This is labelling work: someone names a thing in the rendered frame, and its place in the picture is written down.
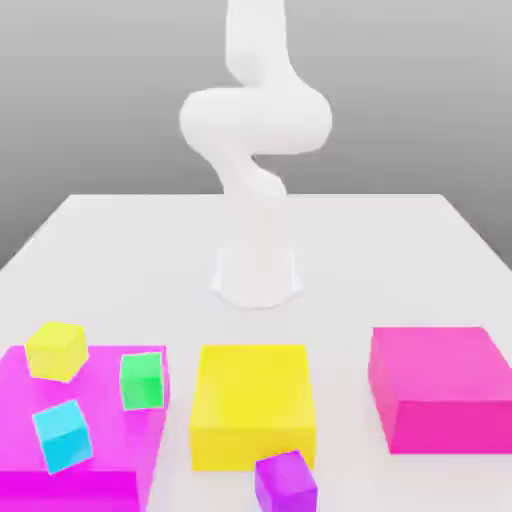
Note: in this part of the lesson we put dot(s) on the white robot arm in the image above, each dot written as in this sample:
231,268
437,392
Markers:
256,120

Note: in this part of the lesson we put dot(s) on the small green cube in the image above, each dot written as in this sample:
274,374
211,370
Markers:
142,382

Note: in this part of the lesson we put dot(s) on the small yellow cube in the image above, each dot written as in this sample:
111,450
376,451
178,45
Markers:
56,354

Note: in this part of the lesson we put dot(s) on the small purple cube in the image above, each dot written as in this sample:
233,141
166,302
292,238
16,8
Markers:
284,482

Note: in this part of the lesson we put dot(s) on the small cyan cube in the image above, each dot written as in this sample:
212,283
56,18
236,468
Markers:
62,438

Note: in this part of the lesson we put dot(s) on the large yellow box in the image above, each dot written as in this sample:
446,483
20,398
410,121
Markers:
252,396

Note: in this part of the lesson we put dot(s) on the large pink box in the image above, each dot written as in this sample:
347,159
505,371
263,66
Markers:
440,384

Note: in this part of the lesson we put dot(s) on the large magenta box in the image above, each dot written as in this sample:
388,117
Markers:
108,436

